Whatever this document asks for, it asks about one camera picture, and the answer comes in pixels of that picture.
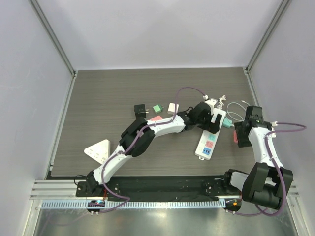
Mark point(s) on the green USB charger plug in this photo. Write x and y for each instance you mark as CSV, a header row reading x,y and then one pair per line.
x,y
158,108

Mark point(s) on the pink cube adapter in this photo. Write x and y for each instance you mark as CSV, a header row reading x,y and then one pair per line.
x,y
156,118

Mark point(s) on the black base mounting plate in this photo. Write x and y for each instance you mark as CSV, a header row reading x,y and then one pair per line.
x,y
211,185

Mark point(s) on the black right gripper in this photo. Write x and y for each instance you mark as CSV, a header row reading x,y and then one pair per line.
x,y
240,137

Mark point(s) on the black cube socket adapter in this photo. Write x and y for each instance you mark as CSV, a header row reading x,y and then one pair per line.
x,y
140,111

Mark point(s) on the aluminium front frame rail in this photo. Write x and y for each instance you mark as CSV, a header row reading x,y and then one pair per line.
x,y
70,189

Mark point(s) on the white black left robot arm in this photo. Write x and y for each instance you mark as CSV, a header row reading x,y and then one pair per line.
x,y
138,136

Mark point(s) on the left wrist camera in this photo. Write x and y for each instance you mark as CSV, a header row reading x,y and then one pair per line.
x,y
211,102

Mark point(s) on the white power strip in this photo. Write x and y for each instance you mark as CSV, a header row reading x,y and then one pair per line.
x,y
207,142

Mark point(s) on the aluminium left frame post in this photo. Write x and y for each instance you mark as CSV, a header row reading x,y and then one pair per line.
x,y
51,34

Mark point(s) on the aluminium right frame post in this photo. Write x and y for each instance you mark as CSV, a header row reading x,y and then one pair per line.
x,y
284,4

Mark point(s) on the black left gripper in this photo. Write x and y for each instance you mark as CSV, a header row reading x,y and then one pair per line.
x,y
213,128

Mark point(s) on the teal small charger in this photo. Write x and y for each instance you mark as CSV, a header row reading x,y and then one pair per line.
x,y
227,123

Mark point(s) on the pink small plug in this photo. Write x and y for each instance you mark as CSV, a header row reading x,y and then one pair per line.
x,y
235,137

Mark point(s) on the aluminium frame post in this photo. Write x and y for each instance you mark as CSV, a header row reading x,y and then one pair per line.
x,y
51,34
284,4

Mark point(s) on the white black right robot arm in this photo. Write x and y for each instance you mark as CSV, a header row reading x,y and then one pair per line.
x,y
268,182

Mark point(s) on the white triangular power socket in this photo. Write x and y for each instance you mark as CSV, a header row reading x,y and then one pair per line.
x,y
99,152

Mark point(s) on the white perforated cable duct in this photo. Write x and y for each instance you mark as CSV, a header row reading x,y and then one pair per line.
x,y
98,204

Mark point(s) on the white USB wall charger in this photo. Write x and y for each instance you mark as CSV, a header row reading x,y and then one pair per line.
x,y
172,108

